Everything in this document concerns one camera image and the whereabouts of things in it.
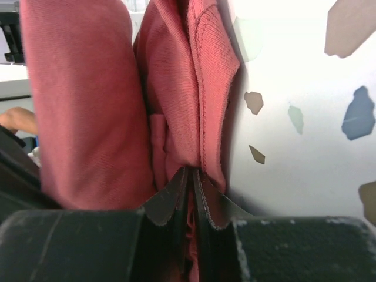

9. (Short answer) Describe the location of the person's hand in background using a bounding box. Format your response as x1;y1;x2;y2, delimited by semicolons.
1;107;38;135

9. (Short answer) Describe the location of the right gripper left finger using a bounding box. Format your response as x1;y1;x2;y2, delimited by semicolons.
1;167;189;281

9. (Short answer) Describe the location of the salmon pink t shirt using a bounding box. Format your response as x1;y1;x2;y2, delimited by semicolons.
19;0;241;282

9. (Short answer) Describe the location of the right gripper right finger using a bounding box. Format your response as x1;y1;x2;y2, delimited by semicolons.
192;170;375;281

